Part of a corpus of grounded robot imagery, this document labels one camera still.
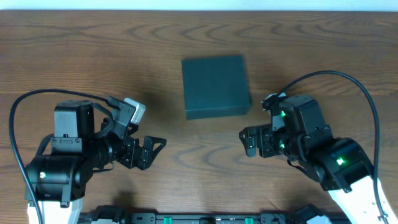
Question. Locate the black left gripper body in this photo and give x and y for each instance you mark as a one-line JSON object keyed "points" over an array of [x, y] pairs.
{"points": [[138, 154]]}

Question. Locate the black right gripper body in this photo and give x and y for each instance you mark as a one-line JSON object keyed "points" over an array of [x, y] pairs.
{"points": [[261, 142]]}

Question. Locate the black gift box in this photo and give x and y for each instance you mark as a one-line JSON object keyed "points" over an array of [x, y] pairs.
{"points": [[215, 87]]}

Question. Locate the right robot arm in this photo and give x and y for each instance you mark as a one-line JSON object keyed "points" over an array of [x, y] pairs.
{"points": [[299, 132]]}

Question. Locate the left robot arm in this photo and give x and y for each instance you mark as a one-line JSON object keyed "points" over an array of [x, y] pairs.
{"points": [[86, 138]]}

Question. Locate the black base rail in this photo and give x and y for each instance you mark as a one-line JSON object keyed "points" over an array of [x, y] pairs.
{"points": [[306, 214]]}

